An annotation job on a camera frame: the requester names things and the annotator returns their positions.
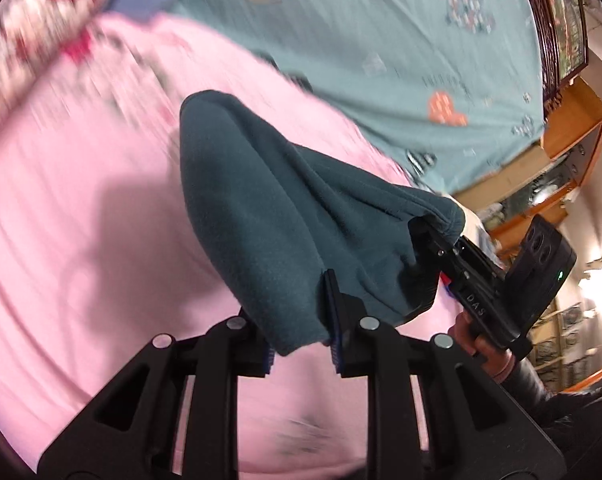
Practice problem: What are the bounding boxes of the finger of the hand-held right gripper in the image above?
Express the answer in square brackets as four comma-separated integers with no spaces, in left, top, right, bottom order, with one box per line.
[408,214,462,281]
[396,252,444,325]

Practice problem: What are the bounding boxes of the orange wooden headboard cabinet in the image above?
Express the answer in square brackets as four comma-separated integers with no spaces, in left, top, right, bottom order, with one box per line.
[451,79,602,262]

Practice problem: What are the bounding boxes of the pink floral bed sheet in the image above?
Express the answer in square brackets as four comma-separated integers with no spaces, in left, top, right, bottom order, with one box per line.
[0,12,462,476]

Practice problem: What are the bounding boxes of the teal printed blanket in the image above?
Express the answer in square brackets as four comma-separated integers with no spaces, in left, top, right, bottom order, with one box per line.
[165,0,548,197]

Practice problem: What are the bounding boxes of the person's right forearm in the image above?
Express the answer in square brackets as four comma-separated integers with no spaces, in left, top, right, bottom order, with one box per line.
[498,357,602,443]

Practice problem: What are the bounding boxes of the person's right hand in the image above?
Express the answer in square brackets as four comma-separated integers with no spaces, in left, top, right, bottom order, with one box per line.
[448,309,514,378]

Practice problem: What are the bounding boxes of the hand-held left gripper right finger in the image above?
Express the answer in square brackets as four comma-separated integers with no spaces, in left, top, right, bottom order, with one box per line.
[322,269,568,480]

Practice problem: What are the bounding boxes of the dark wooden framed picture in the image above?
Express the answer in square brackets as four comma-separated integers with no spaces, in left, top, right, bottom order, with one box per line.
[520,0,590,113]

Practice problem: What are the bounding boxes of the wall shelf unit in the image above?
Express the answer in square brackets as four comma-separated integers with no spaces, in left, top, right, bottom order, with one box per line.
[528,297,602,396]

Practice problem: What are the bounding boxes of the red floral quilt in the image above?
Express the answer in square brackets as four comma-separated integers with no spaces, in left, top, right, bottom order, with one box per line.
[0,0,138,128]

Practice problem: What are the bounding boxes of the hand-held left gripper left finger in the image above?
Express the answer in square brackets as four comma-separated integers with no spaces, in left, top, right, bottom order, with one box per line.
[37,315,276,480]

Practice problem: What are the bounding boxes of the dark teal pants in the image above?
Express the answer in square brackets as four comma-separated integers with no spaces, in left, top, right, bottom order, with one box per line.
[178,90,466,358]

